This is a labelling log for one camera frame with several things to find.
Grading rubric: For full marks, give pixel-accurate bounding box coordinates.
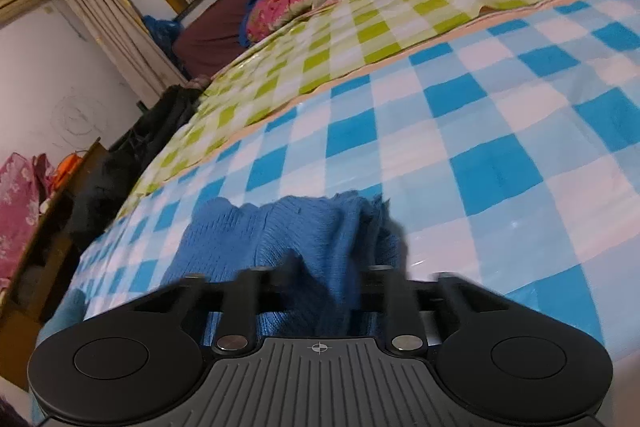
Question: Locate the orange cloth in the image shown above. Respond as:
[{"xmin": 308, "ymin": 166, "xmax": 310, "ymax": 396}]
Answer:
[{"xmin": 51, "ymin": 151, "xmax": 84, "ymax": 188}]

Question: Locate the blue plastic bag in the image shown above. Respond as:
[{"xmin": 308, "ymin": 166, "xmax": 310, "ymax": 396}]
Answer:
[{"xmin": 141, "ymin": 14, "xmax": 182, "ymax": 54}]

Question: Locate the wooden cabinet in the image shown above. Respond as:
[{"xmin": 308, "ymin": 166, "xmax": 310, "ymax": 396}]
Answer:
[{"xmin": 0, "ymin": 137, "xmax": 110, "ymax": 393}]

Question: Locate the dark clothing heap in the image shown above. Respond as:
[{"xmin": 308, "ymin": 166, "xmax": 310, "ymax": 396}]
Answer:
[{"xmin": 67, "ymin": 83, "xmax": 203, "ymax": 253}]

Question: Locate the beige curtain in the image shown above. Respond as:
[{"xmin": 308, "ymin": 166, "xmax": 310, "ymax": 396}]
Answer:
[{"xmin": 47, "ymin": 0, "xmax": 191, "ymax": 108}]

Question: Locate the blue striped knit sweater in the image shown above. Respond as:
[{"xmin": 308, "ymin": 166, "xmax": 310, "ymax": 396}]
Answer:
[{"xmin": 160, "ymin": 189, "xmax": 416, "ymax": 343}]

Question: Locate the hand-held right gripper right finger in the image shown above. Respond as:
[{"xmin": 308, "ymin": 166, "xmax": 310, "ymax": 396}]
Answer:
[{"xmin": 357, "ymin": 264, "xmax": 508, "ymax": 354}]

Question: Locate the pink floral cloth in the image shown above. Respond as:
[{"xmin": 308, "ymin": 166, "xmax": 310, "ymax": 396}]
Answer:
[{"xmin": 0, "ymin": 152, "xmax": 56, "ymax": 290}]

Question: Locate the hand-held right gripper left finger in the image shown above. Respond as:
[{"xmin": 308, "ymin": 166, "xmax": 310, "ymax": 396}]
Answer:
[{"xmin": 134, "ymin": 264, "xmax": 298, "ymax": 354}]

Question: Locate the green checked bed sheet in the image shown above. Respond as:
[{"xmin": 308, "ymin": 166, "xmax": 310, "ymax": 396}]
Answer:
[{"xmin": 117, "ymin": 0, "xmax": 608, "ymax": 200}]

